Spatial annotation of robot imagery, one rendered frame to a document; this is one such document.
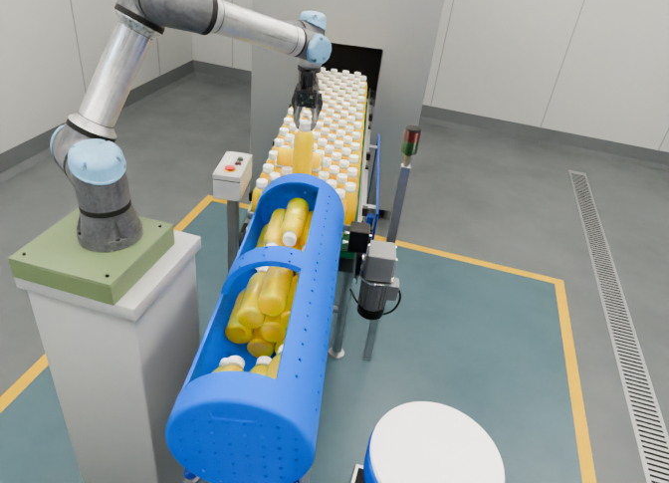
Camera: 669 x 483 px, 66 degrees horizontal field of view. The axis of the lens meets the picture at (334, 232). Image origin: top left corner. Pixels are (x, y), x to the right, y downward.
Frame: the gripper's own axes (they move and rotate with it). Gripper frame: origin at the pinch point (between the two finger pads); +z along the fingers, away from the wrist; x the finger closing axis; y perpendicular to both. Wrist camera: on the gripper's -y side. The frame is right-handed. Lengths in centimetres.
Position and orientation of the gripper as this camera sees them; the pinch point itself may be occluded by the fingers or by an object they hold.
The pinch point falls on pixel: (305, 124)
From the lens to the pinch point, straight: 175.3
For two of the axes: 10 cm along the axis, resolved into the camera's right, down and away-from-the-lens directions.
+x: 9.9, 1.3, -0.1
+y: -0.8, 5.4, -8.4
